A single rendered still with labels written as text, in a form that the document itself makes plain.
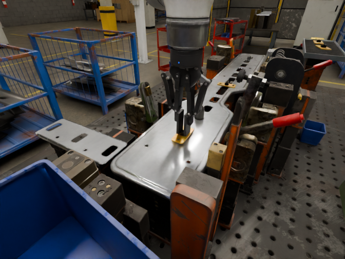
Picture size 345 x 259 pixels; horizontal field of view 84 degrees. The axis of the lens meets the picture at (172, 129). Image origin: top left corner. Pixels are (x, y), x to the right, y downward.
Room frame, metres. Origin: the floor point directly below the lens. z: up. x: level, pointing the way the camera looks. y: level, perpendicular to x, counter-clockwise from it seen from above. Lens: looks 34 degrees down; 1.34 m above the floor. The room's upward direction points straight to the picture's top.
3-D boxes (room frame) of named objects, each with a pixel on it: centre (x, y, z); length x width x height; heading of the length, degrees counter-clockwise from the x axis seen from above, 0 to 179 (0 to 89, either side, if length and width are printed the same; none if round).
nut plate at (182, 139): (0.46, -0.03, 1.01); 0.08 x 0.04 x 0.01; 151
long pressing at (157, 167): (0.89, -0.26, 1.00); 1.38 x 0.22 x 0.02; 151
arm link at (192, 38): (0.46, -0.03, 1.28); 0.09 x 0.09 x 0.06
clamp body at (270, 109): (0.52, -0.28, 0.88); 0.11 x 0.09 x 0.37; 61
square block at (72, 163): (0.28, 0.21, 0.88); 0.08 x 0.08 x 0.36; 61
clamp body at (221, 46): (1.47, -0.38, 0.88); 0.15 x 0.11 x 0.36; 61
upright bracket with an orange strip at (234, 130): (0.30, -0.12, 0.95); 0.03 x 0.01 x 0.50; 151
